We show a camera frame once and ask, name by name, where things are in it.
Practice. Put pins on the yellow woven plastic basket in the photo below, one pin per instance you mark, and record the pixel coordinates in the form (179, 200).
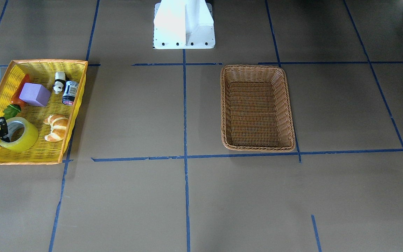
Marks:
(42, 71)

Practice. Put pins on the yellow packing tape roll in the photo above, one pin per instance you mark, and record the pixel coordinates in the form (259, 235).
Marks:
(26, 140)

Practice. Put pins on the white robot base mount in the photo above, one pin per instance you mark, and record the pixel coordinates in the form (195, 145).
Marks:
(183, 24)

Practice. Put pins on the brown wicker basket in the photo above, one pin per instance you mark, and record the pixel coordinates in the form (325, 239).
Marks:
(255, 109)

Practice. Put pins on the orange toy carrot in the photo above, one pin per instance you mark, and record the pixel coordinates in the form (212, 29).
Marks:
(16, 104)

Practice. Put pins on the panda figurine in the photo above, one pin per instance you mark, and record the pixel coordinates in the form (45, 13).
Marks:
(60, 82)

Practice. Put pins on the purple foam cube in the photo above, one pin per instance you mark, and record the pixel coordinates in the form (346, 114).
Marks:
(35, 94)

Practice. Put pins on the toy croissant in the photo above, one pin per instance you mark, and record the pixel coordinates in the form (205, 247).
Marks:
(58, 124)

